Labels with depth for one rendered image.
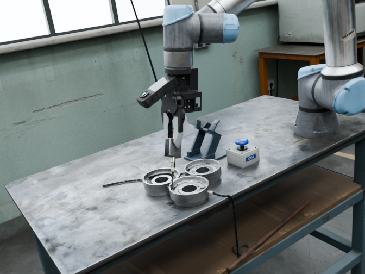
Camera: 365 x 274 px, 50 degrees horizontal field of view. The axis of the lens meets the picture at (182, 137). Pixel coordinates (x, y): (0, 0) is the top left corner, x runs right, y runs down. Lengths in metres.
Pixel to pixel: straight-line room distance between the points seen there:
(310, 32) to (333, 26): 2.09
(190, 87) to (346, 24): 0.46
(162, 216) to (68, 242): 0.23
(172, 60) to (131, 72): 1.78
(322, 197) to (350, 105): 0.43
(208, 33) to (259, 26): 2.48
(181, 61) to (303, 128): 0.55
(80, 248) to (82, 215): 0.15
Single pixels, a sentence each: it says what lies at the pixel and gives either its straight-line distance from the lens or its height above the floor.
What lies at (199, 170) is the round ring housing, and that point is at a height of 0.82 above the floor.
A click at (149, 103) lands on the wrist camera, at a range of 0.97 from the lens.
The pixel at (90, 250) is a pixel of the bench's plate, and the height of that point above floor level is 0.80.
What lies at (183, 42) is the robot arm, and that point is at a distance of 0.98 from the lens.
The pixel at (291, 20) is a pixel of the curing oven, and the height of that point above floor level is 0.98.
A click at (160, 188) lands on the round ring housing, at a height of 0.83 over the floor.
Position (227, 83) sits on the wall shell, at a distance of 3.27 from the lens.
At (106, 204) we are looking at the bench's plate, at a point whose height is 0.80.
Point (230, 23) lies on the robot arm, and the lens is 1.02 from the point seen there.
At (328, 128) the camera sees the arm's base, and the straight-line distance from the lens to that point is 1.36.
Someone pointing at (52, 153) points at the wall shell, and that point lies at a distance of 2.64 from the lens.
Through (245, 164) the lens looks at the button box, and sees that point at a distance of 1.17.
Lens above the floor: 1.31
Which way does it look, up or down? 20 degrees down
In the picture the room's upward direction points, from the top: 8 degrees counter-clockwise
